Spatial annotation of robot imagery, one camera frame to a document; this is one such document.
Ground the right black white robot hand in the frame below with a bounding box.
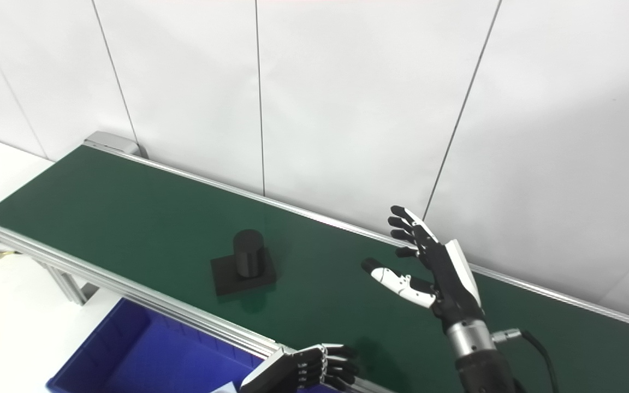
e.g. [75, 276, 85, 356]
[361, 205, 484, 334]

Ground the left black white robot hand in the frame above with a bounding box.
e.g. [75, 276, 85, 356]
[240, 344, 360, 393]

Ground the black cylinder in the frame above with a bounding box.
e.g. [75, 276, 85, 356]
[210, 229, 277, 296]

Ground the blue plastic bin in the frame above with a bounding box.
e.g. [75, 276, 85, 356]
[46, 297, 266, 393]

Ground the green conveyor belt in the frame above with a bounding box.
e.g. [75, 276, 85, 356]
[0, 145, 629, 393]
[0, 131, 629, 393]

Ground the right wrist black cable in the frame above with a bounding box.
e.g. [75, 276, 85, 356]
[491, 327, 560, 393]

